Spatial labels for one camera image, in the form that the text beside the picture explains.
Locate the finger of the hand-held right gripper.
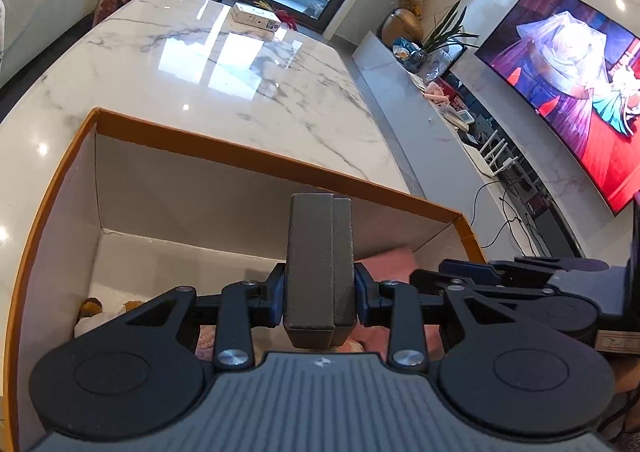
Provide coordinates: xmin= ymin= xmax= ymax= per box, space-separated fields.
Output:
xmin=409 ymin=259 xmax=557 ymax=294
xmin=514 ymin=256 xmax=609 ymax=274

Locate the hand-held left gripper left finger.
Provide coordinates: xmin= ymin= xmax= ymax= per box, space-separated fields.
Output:
xmin=121 ymin=263 xmax=287 ymax=374

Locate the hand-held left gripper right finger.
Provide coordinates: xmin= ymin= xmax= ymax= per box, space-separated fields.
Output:
xmin=354 ymin=263 xmax=524 ymax=376

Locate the dark grey textured box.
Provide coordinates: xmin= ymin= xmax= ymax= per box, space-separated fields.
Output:
xmin=282 ymin=192 xmax=359 ymax=349

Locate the orange cardboard box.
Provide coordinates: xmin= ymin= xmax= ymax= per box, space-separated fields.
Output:
xmin=2 ymin=107 xmax=489 ymax=452

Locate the brown dog plush toy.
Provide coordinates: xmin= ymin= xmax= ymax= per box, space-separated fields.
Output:
xmin=74 ymin=298 xmax=147 ymax=339

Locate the white router with antennas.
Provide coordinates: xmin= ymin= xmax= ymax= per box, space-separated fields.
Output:
xmin=476 ymin=128 xmax=519 ymax=179

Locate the small white desk device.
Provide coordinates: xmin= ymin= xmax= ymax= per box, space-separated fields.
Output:
xmin=446 ymin=109 xmax=474 ymax=132

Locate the white marble television console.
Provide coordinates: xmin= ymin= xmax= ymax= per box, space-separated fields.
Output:
xmin=352 ymin=30 xmax=585 ymax=260

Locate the green potted plant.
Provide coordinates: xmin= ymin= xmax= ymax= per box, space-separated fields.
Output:
xmin=419 ymin=0 xmax=481 ymax=64

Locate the golden round vase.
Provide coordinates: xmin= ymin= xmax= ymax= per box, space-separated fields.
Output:
xmin=381 ymin=8 xmax=425 ymax=46

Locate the small white flat box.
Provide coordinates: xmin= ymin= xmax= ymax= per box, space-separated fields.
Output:
xmin=231 ymin=2 xmax=282 ymax=34

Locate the black cable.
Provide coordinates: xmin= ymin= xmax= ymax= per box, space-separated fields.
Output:
xmin=470 ymin=180 xmax=538 ymax=249

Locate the wall-mounted television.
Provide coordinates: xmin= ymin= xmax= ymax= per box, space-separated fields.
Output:
xmin=474 ymin=0 xmax=640 ymax=217

